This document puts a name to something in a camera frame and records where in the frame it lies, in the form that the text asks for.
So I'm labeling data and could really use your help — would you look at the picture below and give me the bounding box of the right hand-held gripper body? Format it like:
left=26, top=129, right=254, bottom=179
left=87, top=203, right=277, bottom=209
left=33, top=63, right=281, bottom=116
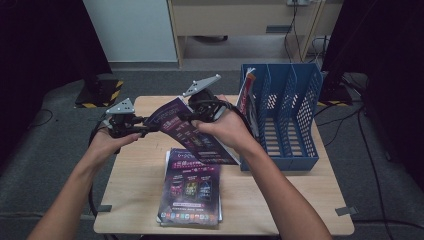
left=182, top=74, right=231, bottom=123

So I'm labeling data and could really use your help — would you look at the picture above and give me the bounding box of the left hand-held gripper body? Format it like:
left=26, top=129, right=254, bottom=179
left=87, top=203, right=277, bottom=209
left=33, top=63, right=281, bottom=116
left=104, top=98, right=144, bottom=139

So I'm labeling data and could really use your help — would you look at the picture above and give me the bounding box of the purple magazine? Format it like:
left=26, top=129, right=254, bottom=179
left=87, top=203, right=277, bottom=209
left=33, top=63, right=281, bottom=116
left=146, top=96, right=242, bottom=166
left=156, top=148, right=223, bottom=229

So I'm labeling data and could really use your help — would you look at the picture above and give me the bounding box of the black and red magazine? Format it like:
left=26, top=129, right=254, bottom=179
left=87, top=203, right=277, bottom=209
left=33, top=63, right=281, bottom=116
left=235, top=67, right=261, bottom=141

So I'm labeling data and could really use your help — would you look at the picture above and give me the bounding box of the blue file rack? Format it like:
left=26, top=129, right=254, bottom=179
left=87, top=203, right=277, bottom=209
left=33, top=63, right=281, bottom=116
left=236, top=63, right=324, bottom=173

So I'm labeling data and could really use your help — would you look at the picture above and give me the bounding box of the person's left hand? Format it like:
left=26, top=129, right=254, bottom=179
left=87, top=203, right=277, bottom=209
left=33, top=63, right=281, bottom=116
left=87, top=130, right=143, bottom=167

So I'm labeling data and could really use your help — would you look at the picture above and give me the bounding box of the person's right hand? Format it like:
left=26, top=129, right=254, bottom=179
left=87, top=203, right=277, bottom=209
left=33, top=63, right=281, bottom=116
left=191, top=94, right=258, bottom=156

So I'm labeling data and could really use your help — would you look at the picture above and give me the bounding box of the black striped stand base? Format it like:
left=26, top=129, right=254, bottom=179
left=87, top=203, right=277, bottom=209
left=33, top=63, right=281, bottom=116
left=318, top=71, right=354, bottom=108
left=74, top=59, right=124, bottom=109

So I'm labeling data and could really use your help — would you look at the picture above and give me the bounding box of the white cabinet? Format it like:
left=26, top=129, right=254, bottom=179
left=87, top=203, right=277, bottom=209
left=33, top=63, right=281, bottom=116
left=82, top=0, right=178, bottom=63

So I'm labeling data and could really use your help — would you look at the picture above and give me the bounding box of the black curtain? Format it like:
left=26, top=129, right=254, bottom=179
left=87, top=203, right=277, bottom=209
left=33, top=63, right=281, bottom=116
left=321, top=0, right=424, bottom=188
left=0, top=0, right=113, bottom=168

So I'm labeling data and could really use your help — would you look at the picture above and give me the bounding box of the thin black floor cable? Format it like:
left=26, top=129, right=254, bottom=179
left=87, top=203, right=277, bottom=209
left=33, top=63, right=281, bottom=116
left=31, top=109, right=54, bottom=128

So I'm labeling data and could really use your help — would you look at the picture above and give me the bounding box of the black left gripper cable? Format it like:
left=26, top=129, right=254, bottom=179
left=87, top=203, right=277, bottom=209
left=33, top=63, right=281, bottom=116
left=88, top=114, right=118, bottom=218

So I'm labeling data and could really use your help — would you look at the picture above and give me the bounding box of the grey drawer handle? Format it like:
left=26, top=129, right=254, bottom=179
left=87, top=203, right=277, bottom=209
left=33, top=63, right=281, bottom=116
left=265, top=24, right=293, bottom=34

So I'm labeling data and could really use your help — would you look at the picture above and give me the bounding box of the black hanging cable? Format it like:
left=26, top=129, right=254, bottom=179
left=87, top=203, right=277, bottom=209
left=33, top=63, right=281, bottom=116
left=283, top=0, right=306, bottom=64

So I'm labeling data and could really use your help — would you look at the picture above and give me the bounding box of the long black floor cable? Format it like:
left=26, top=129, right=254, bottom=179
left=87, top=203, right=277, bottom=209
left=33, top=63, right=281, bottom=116
left=353, top=76, right=424, bottom=231

